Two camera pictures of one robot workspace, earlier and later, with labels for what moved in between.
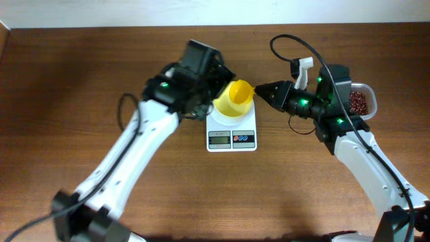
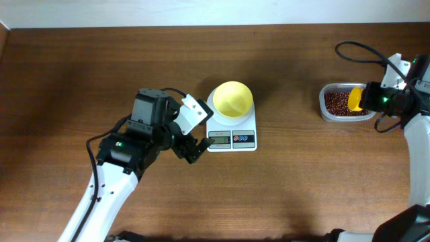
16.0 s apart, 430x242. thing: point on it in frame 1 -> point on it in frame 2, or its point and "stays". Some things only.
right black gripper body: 300,101 -> 376,98
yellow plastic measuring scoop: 241,91 -> 354,98
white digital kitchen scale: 232,134 stays
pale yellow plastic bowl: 226,106 stays
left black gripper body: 216,81 -> 172,138
